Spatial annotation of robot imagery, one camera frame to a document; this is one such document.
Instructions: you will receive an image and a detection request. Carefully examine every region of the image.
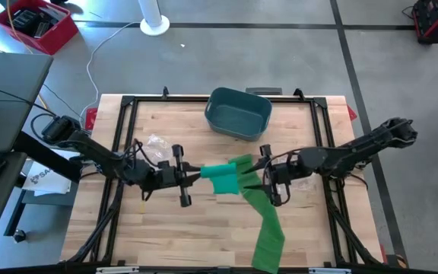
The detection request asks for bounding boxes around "clear plastic bag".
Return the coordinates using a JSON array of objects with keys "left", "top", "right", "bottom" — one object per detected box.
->
[
  {"left": 137, "top": 133, "right": 175, "bottom": 165},
  {"left": 287, "top": 174, "right": 319, "bottom": 192}
]

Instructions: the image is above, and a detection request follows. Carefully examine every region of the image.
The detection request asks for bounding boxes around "black battery pack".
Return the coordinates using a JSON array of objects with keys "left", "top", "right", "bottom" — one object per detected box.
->
[{"left": 11, "top": 8, "right": 40, "bottom": 37}]

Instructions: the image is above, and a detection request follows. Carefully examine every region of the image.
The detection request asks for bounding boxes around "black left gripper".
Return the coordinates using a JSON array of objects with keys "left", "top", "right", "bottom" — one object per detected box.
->
[{"left": 142, "top": 144, "right": 203, "bottom": 209}]

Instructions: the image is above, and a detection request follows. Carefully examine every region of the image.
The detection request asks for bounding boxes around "green bandage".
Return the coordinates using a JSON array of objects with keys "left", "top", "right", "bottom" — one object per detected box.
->
[{"left": 227, "top": 153, "right": 287, "bottom": 274}]

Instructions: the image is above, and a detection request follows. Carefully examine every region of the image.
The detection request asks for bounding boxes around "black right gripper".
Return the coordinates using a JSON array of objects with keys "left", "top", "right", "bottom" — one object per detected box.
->
[{"left": 241, "top": 144, "right": 300, "bottom": 209}]

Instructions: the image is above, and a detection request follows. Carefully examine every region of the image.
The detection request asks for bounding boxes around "thin black cable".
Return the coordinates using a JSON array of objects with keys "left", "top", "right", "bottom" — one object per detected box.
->
[{"left": 0, "top": 81, "right": 59, "bottom": 117}]

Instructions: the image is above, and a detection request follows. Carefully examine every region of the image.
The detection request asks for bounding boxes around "dark teal plastic bin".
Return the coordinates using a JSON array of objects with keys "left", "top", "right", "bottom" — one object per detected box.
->
[{"left": 204, "top": 86, "right": 274, "bottom": 143}]

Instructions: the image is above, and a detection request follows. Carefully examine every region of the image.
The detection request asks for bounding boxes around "teal bandage roll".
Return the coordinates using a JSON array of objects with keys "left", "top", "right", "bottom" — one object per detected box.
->
[{"left": 199, "top": 162, "right": 240, "bottom": 196}]

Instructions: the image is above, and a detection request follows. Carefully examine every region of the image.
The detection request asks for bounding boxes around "black metal table frame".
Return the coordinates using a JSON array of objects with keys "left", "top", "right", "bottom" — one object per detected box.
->
[{"left": 65, "top": 86, "right": 386, "bottom": 267}]

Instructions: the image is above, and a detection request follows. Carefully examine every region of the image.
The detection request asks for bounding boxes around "white pole with round base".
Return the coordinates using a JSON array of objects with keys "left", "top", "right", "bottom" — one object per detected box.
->
[{"left": 138, "top": 0, "right": 171, "bottom": 37}]

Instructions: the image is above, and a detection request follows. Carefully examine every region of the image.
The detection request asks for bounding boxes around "white printed paper sheet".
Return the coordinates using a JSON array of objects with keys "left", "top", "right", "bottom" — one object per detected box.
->
[{"left": 21, "top": 161, "right": 73, "bottom": 197}]

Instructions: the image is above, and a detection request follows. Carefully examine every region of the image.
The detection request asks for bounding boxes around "grey desk top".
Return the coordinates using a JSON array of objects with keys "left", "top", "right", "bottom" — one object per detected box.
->
[{"left": 0, "top": 50, "right": 55, "bottom": 154}]

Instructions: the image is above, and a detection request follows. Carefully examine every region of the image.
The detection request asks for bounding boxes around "red and black case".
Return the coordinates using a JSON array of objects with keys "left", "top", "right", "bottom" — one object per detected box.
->
[{"left": 411, "top": 0, "right": 438, "bottom": 45}]

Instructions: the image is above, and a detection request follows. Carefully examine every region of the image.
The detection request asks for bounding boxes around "red plastic crate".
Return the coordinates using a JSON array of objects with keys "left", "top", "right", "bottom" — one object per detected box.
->
[{"left": 0, "top": 0, "right": 80, "bottom": 56}]

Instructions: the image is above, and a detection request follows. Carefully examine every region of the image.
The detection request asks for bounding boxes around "black support beam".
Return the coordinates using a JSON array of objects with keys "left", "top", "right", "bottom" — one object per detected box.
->
[{"left": 12, "top": 130, "right": 84, "bottom": 184}]

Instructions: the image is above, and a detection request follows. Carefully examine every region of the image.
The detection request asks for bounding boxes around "yellow cable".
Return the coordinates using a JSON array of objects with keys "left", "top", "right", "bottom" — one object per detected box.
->
[{"left": 5, "top": 0, "right": 49, "bottom": 112}]

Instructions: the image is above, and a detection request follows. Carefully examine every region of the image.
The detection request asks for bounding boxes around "white cable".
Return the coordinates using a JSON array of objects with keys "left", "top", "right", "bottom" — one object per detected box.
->
[{"left": 78, "top": 21, "right": 142, "bottom": 127}]

